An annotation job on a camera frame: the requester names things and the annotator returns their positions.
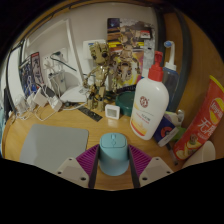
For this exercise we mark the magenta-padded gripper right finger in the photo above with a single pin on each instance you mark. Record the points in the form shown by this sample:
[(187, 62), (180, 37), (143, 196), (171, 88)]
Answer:
[(156, 168)]

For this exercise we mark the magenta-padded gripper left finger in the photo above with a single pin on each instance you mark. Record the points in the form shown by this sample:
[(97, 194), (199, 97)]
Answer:
[(70, 170)]

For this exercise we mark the light blue computer mouse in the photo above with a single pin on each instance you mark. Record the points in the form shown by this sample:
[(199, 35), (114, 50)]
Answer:
[(113, 156)]

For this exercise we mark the grey mouse pad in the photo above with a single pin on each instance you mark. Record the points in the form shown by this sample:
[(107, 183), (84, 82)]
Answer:
[(53, 148)]

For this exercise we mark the small blue box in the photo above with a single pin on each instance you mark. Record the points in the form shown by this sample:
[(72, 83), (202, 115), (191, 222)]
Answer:
[(165, 130)]

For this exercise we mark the black ruler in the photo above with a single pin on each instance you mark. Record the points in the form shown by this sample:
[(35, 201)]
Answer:
[(90, 113)]

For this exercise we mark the white red-capped pump bottle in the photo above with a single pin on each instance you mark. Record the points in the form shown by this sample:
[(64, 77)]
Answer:
[(148, 106)]

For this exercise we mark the red chips can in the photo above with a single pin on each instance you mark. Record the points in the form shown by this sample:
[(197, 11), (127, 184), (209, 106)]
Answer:
[(200, 123)]

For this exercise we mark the dark green round container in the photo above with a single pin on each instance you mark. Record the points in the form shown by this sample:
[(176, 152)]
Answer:
[(126, 103)]

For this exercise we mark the small white cube clock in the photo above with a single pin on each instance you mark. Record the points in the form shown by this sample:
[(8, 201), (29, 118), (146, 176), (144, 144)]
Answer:
[(112, 111)]

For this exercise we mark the metal cup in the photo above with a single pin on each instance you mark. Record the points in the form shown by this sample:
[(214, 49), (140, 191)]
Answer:
[(58, 81)]

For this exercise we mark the blue-capped nozzle bottle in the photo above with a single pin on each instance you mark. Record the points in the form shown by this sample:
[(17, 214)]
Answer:
[(170, 80)]

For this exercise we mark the blue robot model box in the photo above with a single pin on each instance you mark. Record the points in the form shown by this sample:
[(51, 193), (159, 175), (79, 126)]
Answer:
[(33, 71)]

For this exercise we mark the small brown tree figurine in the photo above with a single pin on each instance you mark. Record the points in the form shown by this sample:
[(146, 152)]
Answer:
[(128, 56)]

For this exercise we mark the colourful figurine box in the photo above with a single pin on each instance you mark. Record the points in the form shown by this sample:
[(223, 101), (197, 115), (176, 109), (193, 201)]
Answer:
[(146, 40)]

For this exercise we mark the white wall box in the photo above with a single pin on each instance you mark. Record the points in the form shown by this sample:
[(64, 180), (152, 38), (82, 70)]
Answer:
[(90, 46)]

